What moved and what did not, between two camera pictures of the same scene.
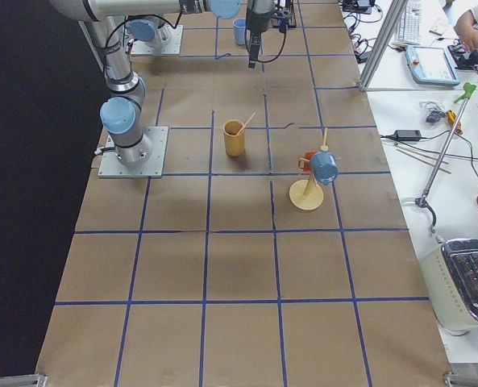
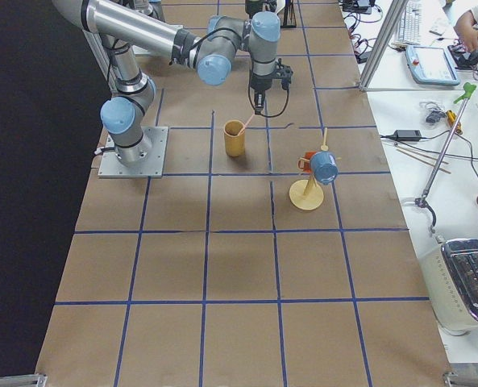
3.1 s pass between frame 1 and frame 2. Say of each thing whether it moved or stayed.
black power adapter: stayed
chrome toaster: stayed
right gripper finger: moved
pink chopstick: stayed
